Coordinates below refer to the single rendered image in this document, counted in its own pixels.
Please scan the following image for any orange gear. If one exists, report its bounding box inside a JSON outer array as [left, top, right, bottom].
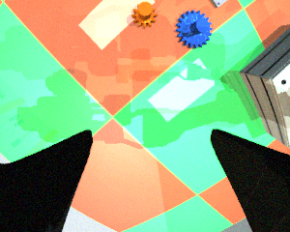
[[132, 3, 157, 28]]

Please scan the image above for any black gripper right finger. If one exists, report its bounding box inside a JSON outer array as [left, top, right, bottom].
[[211, 129, 290, 232]]

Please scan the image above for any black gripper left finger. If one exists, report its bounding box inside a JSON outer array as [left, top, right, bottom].
[[0, 129, 94, 232]]

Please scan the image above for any blue gear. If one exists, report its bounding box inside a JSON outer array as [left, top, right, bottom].
[[175, 9, 214, 49]]

